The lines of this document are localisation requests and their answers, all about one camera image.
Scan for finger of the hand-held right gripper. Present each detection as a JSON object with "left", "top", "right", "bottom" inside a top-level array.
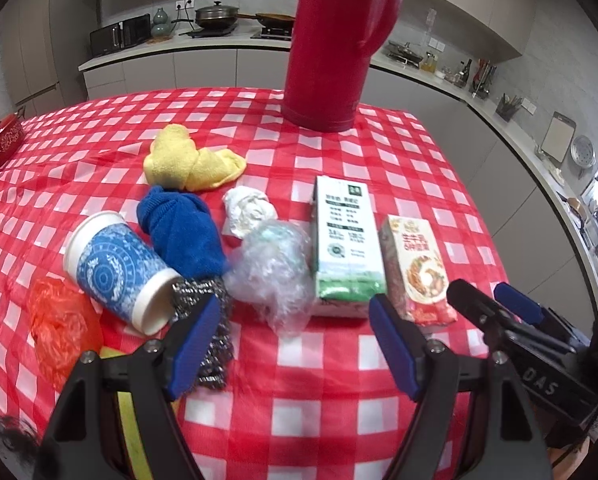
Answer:
[
  {"left": 494, "top": 282, "right": 590, "bottom": 347},
  {"left": 446, "top": 279, "right": 577, "bottom": 358}
]

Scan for orange plastic bag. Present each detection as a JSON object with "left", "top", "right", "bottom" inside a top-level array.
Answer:
[{"left": 27, "top": 278, "right": 104, "bottom": 391}]

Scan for yellow green plastic item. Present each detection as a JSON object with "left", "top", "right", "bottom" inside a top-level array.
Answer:
[{"left": 99, "top": 345, "right": 152, "bottom": 480}]

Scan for utensil holder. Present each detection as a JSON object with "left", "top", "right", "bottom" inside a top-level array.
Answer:
[{"left": 471, "top": 59, "right": 498, "bottom": 99}]

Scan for dark tangled threads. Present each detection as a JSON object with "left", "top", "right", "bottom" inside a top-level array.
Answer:
[{"left": 0, "top": 405, "right": 44, "bottom": 477}]

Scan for steel pan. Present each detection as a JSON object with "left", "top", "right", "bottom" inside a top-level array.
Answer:
[{"left": 386, "top": 40, "right": 424, "bottom": 64}]

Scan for red patterned pot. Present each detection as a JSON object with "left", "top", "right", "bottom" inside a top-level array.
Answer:
[{"left": 0, "top": 114, "right": 26, "bottom": 173}]

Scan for frying pan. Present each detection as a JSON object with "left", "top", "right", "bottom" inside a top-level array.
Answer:
[{"left": 239, "top": 11, "right": 297, "bottom": 30}]

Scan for black countertop appliance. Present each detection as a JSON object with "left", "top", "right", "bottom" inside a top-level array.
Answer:
[{"left": 122, "top": 14, "right": 151, "bottom": 47}]

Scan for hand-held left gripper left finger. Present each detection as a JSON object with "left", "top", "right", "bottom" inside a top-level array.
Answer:
[{"left": 33, "top": 294, "right": 223, "bottom": 480}]

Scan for green vase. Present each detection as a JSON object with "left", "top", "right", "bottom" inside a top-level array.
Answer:
[{"left": 151, "top": 6, "right": 172, "bottom": 40}]

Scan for crumpled white tissue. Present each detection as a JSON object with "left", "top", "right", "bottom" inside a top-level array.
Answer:
[{"left": 222, "top": 186, "right": 278, "bottom": 239}]

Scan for gas stove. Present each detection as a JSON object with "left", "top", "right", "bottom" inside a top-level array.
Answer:
[{"left": 251, "top": 27, "right": 294, "bottom": 41}]

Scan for lidded wok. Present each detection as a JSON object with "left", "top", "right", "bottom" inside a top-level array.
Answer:
[{"left": 194, "top": 1, "right": 240, "bottom": 30}]

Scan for clear plastic bag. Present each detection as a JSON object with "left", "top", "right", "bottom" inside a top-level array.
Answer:
[{"left": 224, "top": 221, "right": 314, "bottom": 337}]

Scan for steel wool scrubber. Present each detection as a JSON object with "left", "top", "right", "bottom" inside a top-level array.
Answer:
[{"left": 171, "top": 278, "right": 233, "bottom": 391}]

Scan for white cutting board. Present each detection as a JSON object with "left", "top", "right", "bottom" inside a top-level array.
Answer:
[{"left": 540, "top": 112, "right": 577, "bottom": 163}]

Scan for blue patterned paper cup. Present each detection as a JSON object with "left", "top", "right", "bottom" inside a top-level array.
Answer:
[{"left": 63, "top": 211, "right": 182, "bottom": 337}]

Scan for yellow cloth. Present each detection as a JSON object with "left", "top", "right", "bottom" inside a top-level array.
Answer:
[{"left": 144, "top": 124, "right": 248, "bottom": 192}]

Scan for grey refrigerator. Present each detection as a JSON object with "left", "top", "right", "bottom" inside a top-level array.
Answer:
[{"left": 0, "top": 0, "right": 96, "bottom": 117}]

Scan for white green milk carton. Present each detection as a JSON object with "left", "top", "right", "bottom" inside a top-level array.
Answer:
[{"left": 311, "top": 175, "right": 387, "bottom": 318}]

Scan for steel strainer plate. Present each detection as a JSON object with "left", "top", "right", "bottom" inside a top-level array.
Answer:
[{"left": 570, "top": 135, "right": 598, "bottom": 169}]

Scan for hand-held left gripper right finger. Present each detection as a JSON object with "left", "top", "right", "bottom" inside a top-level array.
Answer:
[{"left": 369, "top": 294, "right": 554, "bottom": 480}]

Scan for blue cloth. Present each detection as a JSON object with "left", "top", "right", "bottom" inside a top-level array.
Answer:
[{"left": 137, "top": 186, "right": 228, "bottom": 279}]

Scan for red thermos jug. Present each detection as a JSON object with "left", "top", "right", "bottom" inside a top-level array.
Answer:
[{"left": 282, "top": 0, "right": 404, "bottom": 133}]

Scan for black microwave oven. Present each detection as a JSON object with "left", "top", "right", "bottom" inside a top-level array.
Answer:
[{"left": 90, "top": 23, "right": 126, "bottom": 57}]

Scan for induction cooktop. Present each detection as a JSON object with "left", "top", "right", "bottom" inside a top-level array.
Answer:
[{"left": 185, "top": 27, "right": 240, "bottom": 39}]

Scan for red checkered tablecloth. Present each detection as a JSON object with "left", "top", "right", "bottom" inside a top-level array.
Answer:
[{"left": 0, "top": 86, "right": 512, "bottom": 480}]

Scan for orange snack box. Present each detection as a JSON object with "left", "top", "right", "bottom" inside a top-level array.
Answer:
[{"left": 378, "top": 214, "right": 458, "bottom": 327}]

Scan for knife block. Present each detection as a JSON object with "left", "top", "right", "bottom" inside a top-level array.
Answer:
[{"left": 496, "top": 94, "right": 522, "bottom": 122}]

